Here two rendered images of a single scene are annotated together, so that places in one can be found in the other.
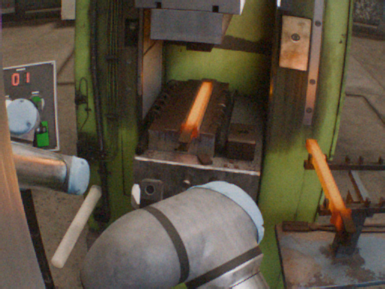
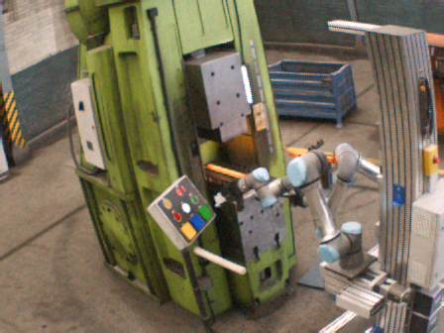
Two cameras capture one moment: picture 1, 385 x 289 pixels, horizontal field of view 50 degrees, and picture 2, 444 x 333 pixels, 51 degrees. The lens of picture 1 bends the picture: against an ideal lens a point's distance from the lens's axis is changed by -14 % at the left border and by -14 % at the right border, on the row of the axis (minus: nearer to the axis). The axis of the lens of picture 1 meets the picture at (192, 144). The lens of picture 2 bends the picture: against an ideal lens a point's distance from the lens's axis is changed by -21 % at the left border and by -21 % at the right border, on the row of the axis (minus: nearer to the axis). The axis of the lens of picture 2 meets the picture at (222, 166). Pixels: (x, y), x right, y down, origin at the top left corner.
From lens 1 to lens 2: 269 cm
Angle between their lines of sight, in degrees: 41
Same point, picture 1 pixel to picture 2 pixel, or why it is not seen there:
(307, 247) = not seen: hidden behind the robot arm
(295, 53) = (261, 121)
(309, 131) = (274, 155)
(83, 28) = (169, 157)
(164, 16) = (225, 129)
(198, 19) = (238, 123)
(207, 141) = not seen: hidden behind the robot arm
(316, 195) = not seen: hidden behind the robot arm
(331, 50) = (271, 111)
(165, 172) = (249, 201)
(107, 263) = (350, 165)
